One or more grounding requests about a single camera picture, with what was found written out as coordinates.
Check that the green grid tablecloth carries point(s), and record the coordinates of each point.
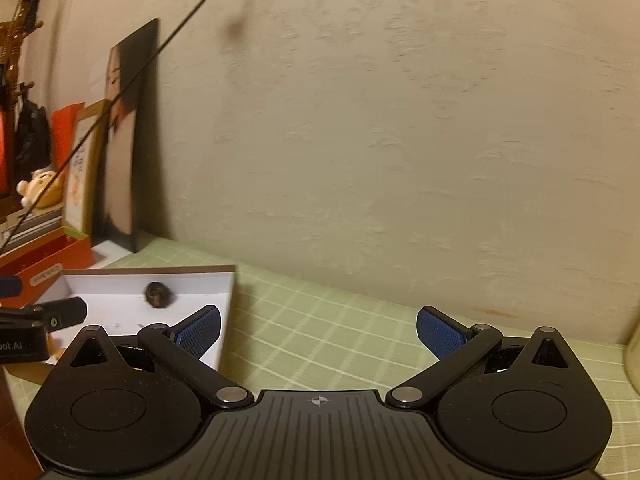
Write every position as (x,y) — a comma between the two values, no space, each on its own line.
(325,320)

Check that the wooden coat rack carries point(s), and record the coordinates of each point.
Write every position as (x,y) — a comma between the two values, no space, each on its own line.
(15,35)

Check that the dark brown round fruit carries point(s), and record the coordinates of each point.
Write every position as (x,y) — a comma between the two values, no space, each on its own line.
(157,293)

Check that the yellow plush toy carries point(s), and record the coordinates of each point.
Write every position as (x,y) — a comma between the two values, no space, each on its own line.
(45,188)

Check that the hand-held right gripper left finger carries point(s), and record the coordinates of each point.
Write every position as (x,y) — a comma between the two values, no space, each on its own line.
(200,332)

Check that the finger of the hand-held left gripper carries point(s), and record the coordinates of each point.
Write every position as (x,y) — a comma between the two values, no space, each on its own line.
(10,287)
(65,312)

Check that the orange cardboard box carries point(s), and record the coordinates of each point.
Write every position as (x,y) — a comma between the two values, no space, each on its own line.
(55,256)

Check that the stack of grey books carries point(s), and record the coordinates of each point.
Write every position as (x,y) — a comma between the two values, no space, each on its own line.
(35,225)

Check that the white shallow cardboard box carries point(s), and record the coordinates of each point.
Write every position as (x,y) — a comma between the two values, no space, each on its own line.
(125,312)

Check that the wooden framed picture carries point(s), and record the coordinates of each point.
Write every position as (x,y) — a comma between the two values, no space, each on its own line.
(80,175)

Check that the red hanging bag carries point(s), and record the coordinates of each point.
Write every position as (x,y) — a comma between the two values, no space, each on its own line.
(4,155)

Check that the portrait wall poster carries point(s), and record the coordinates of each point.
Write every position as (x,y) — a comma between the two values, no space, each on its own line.
(122,170)

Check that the red paper bag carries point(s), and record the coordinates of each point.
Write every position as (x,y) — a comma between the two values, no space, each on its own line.
(62,135)

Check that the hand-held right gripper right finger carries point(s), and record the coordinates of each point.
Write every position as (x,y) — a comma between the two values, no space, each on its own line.
(440,335)

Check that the black bag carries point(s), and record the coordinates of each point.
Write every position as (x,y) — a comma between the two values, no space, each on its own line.
(32,135)

